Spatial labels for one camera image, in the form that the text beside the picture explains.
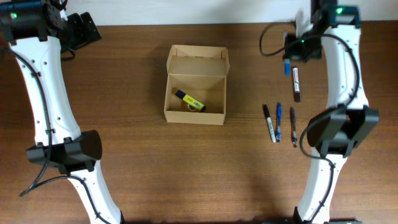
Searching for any blue whiteboard marker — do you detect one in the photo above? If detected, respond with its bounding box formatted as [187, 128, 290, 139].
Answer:
[282, 32, 290, 77]

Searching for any black whiteboard marker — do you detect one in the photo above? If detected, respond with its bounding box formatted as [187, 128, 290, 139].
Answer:
[292, 67, 301, 103]

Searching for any black permanent marker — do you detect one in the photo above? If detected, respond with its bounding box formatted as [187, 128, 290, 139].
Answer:
[262, 105, 276, 142]

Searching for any blue pen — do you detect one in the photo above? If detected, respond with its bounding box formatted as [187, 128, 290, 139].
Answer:
[275, 102, 282, 142]

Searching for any black pen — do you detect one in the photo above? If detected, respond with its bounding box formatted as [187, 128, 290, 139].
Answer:
[290, 107, 297, 147]

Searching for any cardboard box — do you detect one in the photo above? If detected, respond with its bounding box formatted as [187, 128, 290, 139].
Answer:
[164, 45, 230, 125]

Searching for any yellow highlighter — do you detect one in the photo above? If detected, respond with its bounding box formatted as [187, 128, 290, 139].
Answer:
[175, 90, 206, 112]

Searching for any yellow tape roll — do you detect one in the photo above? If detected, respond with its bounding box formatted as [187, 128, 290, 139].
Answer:
[187, 105, 197, 111]

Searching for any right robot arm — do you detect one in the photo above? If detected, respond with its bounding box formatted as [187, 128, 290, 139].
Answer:
[274, 0, 379, 224]

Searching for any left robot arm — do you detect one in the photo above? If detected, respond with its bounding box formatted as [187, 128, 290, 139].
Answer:
[1, 0, 124, 223]

